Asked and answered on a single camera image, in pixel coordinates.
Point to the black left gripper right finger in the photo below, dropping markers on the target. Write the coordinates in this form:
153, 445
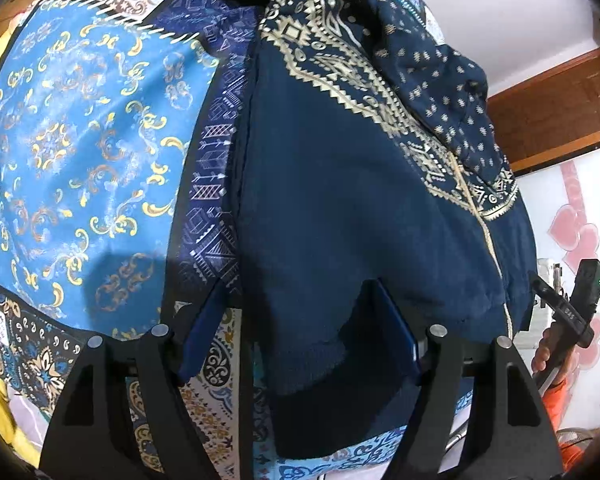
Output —
508, 433

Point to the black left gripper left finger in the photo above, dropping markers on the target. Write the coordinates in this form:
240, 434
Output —
91, 434

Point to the navy patterned hooded jacket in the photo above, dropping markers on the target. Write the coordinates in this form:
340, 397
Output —
367, 174

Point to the right hand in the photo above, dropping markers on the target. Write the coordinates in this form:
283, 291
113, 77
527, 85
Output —
546, 347

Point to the blue patchwork bedspread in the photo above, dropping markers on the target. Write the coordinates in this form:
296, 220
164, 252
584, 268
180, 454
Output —
117, 159

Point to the wooden door frame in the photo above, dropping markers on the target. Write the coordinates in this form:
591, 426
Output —
552, 115

